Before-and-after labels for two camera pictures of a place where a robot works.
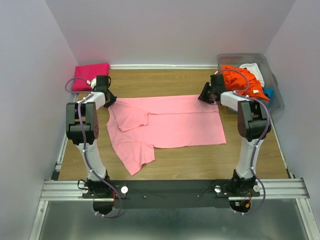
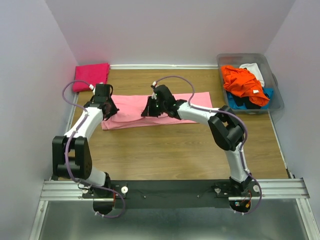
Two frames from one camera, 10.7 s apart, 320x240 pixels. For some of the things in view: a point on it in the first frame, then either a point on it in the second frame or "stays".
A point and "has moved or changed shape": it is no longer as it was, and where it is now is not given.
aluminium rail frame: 289,190 stays
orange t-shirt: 235,80 stays
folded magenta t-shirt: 89,72 stays
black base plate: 169,194 stays
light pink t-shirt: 137,125 has moved or changed shape
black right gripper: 204,93 → 150,107
